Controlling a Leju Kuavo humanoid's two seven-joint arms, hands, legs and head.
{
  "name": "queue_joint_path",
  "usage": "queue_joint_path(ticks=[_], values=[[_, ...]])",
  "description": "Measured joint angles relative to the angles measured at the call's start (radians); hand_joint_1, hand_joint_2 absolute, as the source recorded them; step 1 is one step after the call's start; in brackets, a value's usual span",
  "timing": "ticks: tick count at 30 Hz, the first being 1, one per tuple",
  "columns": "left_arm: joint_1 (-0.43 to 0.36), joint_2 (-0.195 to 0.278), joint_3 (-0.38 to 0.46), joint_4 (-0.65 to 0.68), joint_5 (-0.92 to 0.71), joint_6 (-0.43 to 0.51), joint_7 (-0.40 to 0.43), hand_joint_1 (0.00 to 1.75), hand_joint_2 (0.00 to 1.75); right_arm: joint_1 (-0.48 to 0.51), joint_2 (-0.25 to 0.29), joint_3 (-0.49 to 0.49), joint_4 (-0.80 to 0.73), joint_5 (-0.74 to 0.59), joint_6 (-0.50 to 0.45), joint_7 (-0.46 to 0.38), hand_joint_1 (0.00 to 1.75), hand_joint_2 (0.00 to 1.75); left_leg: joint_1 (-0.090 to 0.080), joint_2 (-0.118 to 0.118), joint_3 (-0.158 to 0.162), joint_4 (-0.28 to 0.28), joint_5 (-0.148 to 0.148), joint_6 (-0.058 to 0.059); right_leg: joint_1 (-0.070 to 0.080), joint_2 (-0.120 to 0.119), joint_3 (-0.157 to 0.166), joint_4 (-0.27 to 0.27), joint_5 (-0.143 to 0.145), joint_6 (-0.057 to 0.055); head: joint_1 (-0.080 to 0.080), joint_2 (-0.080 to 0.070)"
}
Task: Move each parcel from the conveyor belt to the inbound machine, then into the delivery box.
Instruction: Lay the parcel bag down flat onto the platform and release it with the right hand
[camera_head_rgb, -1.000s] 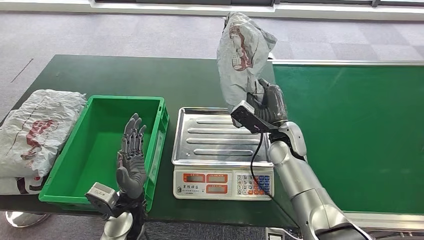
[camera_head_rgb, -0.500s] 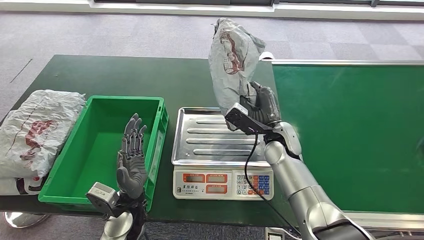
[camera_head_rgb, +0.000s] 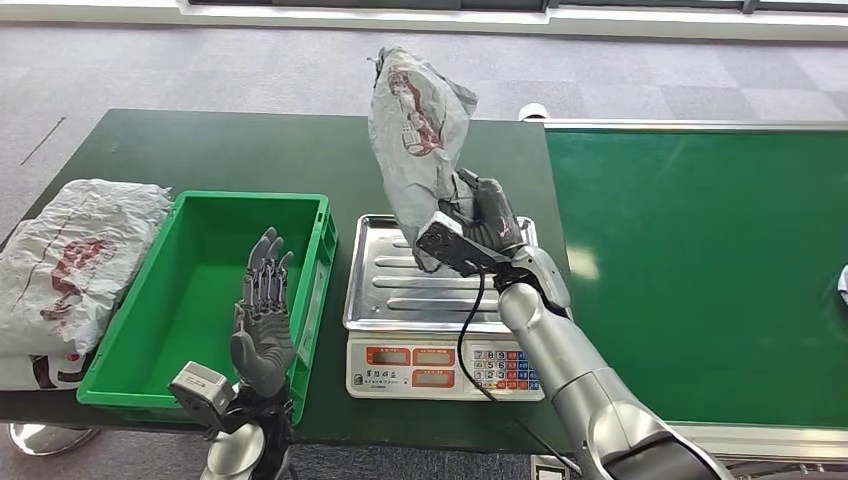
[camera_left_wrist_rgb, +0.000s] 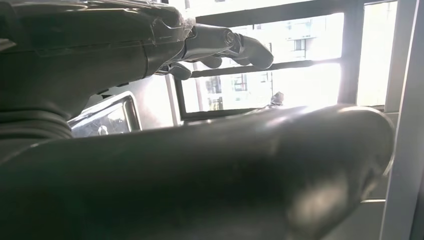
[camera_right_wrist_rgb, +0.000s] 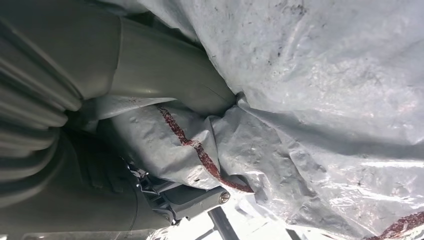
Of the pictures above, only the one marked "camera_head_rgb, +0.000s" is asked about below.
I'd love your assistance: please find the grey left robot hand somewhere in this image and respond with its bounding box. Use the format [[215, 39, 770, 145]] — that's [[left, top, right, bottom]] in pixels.
[[229, 227, 297, 399]]

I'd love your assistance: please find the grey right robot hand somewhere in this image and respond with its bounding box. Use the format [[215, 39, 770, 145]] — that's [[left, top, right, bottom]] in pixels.
[[440, 168, 528, 260]]

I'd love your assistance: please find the grey parcel bag red print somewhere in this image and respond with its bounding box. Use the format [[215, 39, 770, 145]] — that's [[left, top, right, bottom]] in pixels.
[[367, 46, 480, 273]]

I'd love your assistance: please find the white parcel bag red print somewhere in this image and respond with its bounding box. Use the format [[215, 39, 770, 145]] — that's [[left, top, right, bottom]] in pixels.
[[0, 178, 174, 358]]

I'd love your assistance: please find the white parcel bag dark print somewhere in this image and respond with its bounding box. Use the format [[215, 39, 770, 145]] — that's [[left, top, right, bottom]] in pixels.
[[0, 352, 94, 392]]

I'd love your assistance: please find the white device under conveyor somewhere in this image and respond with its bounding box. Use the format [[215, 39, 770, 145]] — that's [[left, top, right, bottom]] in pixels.
[[529, 453, 571, 480]]

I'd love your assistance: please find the green plastic crate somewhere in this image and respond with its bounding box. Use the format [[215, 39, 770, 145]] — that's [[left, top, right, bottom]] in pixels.
[[76, 190, 339, 425]]

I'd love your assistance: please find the electronic scale with steel tray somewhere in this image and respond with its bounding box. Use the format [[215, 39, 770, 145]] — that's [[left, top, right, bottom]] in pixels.
[[342, 213, 549, 403]]

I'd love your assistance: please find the white window sill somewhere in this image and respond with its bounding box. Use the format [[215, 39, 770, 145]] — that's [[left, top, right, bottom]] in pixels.
[[0, 0, 848, 44]]

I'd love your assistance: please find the chrome round stand base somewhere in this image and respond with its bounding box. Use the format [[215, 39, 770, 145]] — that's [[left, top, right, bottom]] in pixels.
[[7, 423, 101, 457]]

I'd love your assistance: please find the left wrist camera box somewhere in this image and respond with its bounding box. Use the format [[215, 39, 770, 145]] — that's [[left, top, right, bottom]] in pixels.
[[168, 360, 238, 435]]

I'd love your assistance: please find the black right camera cable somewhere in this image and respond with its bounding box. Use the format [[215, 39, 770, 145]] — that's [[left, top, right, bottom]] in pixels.
[[455, 271, 584, 477]]

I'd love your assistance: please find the green conveyor belt aluminium frame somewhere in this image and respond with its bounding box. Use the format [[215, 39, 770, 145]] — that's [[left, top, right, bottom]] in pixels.
[[543, 119, 848, 465]]

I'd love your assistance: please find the dark window frame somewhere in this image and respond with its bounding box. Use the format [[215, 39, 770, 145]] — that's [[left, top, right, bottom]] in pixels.
[[188, 0, 848, 16]]

